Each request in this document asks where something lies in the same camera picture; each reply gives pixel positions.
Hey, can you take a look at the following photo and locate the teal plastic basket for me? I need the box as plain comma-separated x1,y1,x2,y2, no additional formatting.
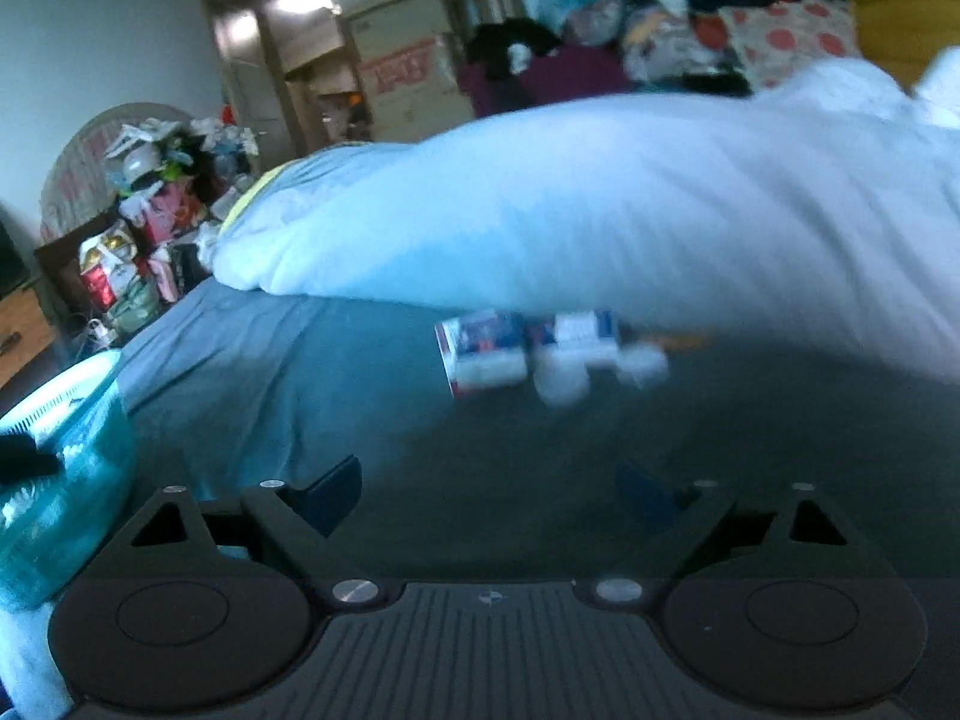
0,348,138,611

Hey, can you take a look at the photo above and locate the red and white bag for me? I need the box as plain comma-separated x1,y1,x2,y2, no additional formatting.
78,228,141,310

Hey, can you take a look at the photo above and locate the white medicine bottle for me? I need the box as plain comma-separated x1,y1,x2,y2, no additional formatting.
533,358,592,407

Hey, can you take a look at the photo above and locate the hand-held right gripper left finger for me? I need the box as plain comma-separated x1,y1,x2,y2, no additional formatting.
130,454,385,608

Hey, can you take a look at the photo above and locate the red print cardboard box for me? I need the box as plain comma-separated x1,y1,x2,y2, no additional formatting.
356,36,460,100

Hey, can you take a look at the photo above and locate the purple cloth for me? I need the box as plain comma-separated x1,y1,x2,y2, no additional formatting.
457,44,632,119

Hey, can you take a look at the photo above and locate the blue bed sheet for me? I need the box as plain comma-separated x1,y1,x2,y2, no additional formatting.
0,276,960,720

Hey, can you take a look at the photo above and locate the striped round cushion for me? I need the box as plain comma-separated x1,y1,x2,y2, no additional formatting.
40,100,197,242

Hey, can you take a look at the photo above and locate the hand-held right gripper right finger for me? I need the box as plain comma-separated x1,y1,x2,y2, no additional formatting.
576,461,891,607

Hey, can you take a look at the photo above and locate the dark wooden chair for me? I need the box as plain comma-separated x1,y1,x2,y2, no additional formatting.
33,216,122,320

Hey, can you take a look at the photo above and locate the light blue quilt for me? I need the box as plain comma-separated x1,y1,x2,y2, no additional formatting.
196,45,960,380

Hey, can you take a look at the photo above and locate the pile of clothes and bags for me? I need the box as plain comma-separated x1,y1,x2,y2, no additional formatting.
103,115,262,335

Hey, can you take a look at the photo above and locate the red dotted cloth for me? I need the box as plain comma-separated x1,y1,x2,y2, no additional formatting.
718,0,865,92

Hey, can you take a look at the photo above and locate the wooden dresser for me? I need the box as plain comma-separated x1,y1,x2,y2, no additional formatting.
0,288,59,392

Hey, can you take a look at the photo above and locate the black garment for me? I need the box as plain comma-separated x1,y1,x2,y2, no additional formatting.
464,18,565,81

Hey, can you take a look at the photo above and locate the white helmet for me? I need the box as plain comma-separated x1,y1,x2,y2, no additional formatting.
123,145,164,179

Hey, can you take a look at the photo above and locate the brown wooden door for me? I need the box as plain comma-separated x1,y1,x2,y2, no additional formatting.
197,0,302,160

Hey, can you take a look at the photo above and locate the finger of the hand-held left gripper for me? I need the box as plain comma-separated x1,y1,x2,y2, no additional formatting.
0,430,62,483

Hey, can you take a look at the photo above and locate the blue red white medicine box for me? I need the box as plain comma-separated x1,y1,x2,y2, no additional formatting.
435,310,531,398

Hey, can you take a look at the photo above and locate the plain cardboard box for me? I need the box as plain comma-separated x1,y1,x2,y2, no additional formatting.
341,0,443,61

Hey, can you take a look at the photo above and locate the heap of mixed clothes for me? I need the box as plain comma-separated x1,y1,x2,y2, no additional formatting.
551,0,852,95

